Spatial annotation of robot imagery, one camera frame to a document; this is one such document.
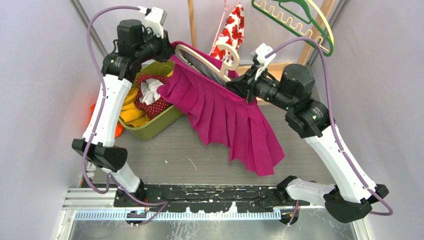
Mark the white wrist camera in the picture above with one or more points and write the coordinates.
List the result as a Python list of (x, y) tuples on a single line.
[(261, 58), (155, 18)]

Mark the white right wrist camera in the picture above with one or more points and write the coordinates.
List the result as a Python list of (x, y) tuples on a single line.
[(261, 58)]

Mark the wooden clothes rack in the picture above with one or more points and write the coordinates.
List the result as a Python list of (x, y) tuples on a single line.
[(315, 31)]

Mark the dark red polka-dot skirt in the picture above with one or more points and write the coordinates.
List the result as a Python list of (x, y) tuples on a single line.
[(148, 99)]

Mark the aluminium rail frame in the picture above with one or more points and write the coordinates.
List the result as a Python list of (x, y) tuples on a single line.
[(87, 215)]

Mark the wooden hanger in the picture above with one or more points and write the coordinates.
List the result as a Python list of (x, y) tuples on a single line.
[(207, 68)]

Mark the pink wire hanger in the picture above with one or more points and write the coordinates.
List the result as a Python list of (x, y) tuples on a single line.
[(219, 29)]

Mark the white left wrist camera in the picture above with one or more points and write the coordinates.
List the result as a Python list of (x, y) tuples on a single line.
[(155, 18)]

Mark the green plastic hanger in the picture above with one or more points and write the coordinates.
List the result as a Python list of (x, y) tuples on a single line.
[(298, 20)]

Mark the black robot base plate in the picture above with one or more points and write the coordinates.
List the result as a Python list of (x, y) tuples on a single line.
[(217, 198)]

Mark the white red poppy garment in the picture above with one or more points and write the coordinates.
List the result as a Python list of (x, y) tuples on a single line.
[(232, 33)]

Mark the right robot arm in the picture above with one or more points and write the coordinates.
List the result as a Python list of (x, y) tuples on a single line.
[(352, 195)]

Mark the cream plastic hanger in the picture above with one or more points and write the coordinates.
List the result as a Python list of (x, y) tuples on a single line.
[(298, 23)]

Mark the yellow pleated skirt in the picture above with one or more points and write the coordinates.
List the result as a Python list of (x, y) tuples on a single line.
[(130, 115)]

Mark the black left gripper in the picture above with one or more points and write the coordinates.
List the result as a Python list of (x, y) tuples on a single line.
[(165, 49)]

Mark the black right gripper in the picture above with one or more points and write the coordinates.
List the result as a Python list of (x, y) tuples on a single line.
[(245, 86)]

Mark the magenta dress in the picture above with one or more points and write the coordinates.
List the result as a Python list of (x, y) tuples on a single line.
[(220, 116)]

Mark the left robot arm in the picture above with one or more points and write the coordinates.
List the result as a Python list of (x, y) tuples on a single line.
[(136, 43)]

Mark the green plastic bin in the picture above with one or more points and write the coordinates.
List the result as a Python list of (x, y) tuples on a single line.
[(164, 119)]

